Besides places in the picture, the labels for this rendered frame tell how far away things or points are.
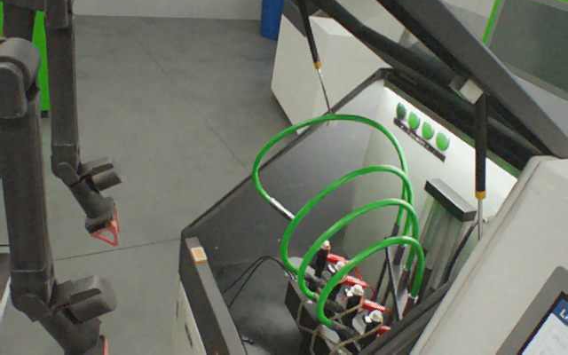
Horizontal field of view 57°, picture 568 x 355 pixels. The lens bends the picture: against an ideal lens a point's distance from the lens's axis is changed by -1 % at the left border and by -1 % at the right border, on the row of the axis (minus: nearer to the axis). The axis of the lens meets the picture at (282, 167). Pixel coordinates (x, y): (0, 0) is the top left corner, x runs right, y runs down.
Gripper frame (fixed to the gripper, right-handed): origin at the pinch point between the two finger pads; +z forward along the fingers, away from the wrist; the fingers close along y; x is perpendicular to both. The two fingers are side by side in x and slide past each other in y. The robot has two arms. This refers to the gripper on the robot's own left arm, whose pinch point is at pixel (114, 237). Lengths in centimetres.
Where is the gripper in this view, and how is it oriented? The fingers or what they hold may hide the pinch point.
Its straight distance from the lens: 144.6
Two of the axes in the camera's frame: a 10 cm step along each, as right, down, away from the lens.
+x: -9.3, 3.7, -0.2
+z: 3.0, 7.9, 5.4
